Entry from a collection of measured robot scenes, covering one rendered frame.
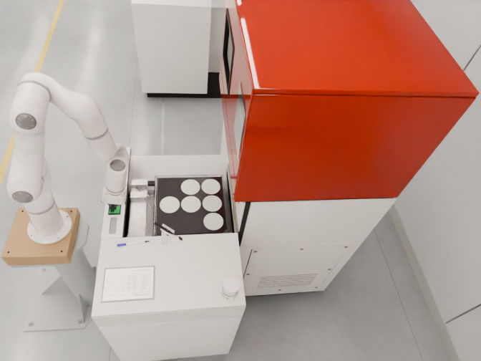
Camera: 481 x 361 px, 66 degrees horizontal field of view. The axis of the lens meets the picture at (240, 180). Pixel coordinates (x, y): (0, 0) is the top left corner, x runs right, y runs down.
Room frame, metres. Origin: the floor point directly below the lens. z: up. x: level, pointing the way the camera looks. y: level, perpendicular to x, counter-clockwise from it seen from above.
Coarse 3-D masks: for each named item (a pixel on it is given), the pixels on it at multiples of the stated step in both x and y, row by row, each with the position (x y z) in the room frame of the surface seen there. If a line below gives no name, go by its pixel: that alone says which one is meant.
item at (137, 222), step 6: (132, 204) 0.97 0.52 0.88; (138, 204) 0.98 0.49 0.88; (144, 204) 0.98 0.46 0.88; (132, 210) 0.94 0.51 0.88; (138, 210) 0.94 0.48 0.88; (144, 210) 0.95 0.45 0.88; (132, 216) 0.90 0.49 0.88; (138, 216) 0.91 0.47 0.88; (144, 216) 0.91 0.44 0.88; (132, 222) 0.87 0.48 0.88; (138, 222) 0.88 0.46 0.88; (144, 222) 0.88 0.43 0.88; (132, 228) 0.84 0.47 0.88; (138, 228) 0.84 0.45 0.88; (144, 228) 0.85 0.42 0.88
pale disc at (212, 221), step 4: (208, 216) 0.97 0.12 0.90; (212, 216) 0.97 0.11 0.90; (216, 216) 0.98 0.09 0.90; (220, 216) 0.98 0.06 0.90; (204, 220) 0.94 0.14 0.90; (208, 220) 0.95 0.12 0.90; (212, 220) 0.95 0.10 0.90; (216, 220) 0.96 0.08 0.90; (220, 220) 0.96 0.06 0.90; (204, 224) 0.92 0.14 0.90; (208, 224) 0.93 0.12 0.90; (212, 224) 0.93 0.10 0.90; (216, 224) 0.93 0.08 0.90; (220, 224) 0.94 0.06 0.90; (208, 228) 0.90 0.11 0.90; (212, 228) 0.91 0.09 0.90; (216, 228) 0.91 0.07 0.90
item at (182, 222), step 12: (168, 180) 1.14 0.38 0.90; (180, 180) 1.16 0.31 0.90; (204, 180) 1.19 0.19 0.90; (168, 192) 1.07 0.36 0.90; (180, 192) 1.08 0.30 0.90; (204, 192) 1.11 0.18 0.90; (180, 204) 1.01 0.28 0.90; (168, 216) 0.93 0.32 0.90; (180, 216) 0.94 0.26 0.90; (192, 216) 0.95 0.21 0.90; (204, 216) 0.97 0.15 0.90; (156, 228) 0.85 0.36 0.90; (180, 228) 0.87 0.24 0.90; (192, 228) 0.88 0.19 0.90; (204, 228) 0.90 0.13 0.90
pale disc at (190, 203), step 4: (188, 196) 1.07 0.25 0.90; (192, 196) 1.07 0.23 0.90; (184, 200) 1.04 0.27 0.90; (188, 200) 1.05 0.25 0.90; (192, 200) 1.05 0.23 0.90; (196, 200) 1.05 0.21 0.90; (184, 204) 1.01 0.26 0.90; (188, 204) 1.02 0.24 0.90; (192, 204) 1.02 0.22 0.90; (196, 204) 1.03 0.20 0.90; (184, 208) 0.99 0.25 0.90; (188, 208) 0.99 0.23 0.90; (192, 208) 1.00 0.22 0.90; (196, 208) 1.00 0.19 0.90
